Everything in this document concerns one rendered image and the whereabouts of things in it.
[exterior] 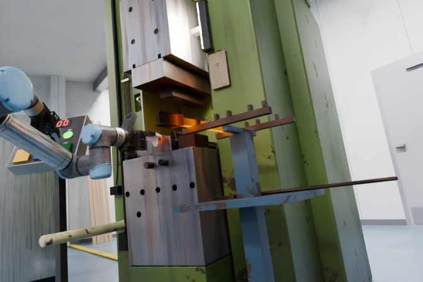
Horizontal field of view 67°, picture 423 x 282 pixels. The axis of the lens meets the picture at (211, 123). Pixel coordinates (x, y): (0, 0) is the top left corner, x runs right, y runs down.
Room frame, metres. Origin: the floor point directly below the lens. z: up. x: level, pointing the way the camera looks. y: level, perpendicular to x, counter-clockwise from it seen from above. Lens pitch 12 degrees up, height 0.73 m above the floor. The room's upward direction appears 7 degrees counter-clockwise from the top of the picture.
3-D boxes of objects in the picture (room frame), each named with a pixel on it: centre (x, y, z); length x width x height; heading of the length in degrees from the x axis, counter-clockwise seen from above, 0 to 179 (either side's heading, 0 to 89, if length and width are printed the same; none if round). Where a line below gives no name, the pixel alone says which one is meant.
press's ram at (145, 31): (1.58, 0.13, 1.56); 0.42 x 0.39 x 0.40; 151
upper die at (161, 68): (1.60, 0.17, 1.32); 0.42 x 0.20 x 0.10; 151
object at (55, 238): (1.51, 0.62, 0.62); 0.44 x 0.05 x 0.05; 151
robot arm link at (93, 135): (1.12, 0.41, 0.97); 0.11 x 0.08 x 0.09; 151
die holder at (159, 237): (1.58, 0.12, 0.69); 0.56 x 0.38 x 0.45; 151
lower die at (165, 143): (1.60, 0.17, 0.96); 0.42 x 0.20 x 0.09; 151
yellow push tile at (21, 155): (1.50, 0.91, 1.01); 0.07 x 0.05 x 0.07; 86
